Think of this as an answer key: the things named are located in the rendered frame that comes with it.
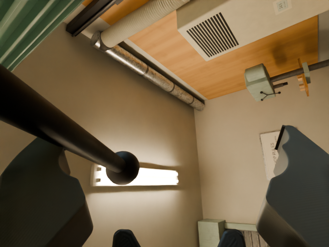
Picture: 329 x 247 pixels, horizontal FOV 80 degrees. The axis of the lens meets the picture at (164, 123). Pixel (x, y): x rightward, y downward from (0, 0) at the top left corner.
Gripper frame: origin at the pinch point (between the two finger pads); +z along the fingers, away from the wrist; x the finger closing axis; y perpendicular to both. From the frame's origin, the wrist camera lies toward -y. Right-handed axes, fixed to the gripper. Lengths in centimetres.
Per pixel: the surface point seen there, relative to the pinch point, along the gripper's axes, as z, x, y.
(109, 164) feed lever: 0.2, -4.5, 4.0
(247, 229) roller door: 146, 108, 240
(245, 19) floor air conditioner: 151, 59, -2
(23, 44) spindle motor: 5.8, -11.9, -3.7
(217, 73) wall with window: 252, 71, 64
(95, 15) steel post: 172, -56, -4
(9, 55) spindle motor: 6.7, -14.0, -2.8
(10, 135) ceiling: 96, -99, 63
